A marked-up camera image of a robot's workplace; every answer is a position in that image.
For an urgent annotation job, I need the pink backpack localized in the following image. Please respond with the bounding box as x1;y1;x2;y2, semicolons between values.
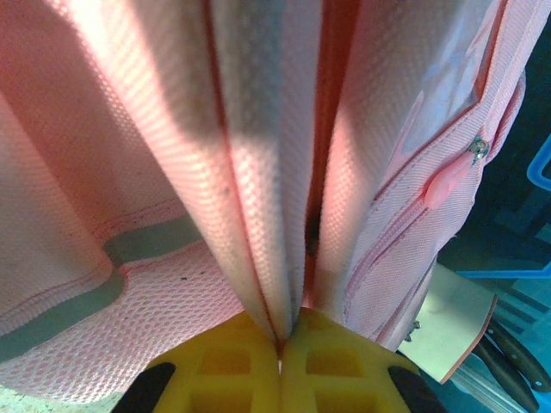
0;0;542;405

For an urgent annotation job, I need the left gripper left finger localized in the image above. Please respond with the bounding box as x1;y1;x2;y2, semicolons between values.
114;311;281;413

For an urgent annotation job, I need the black handled knife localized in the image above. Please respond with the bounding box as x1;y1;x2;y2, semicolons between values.
471;342;539;412
486;320;551;391

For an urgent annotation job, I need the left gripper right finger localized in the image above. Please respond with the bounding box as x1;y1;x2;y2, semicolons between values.
279;307;449;413

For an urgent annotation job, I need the cream and pink knife block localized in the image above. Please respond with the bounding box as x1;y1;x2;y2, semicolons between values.
398;262;500;384

